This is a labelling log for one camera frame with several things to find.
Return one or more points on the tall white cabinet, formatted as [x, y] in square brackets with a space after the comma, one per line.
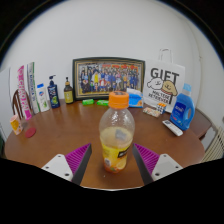
[5, 100]

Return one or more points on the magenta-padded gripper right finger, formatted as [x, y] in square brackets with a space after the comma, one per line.
[163, 165]

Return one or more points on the framed group photo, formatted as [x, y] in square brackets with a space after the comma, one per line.
[108, 76]

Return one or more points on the brown bottle with yellow label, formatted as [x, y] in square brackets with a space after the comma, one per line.
[68, 95]

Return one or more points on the white radiator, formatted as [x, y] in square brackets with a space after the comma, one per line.
[216, 145]

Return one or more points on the orange-capped juice bottle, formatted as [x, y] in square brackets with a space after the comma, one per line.
[116, 133]

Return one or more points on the white remote control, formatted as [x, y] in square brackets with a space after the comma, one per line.
[172, 127]

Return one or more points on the small tan snack packet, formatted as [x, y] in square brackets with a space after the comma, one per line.
[151, 112]

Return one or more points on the white and blue shuttlecock tube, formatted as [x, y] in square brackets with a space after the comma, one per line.
[33, 88]

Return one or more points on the dark blue pump bottle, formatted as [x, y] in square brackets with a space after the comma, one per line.
[53, 95]

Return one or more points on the small green packet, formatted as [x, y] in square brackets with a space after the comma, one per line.
[102, 102]
[88, 102]

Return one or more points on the orange and white battery pack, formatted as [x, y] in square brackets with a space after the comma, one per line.
[161, 107]

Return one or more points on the blue detergent bottle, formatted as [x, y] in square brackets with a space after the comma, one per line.
[181, 111]

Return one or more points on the pink and yellow mug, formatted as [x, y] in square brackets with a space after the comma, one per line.
[15, 125]

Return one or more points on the white paper gift bag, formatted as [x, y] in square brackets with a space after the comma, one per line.
[165, 83]

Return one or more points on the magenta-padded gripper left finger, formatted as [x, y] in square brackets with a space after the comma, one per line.
[60, 165]

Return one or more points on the flat round red coaster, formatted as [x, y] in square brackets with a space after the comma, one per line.
[30, 132]

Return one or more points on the white blue-capped lotion bottle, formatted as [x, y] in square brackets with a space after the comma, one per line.
[43, 98]

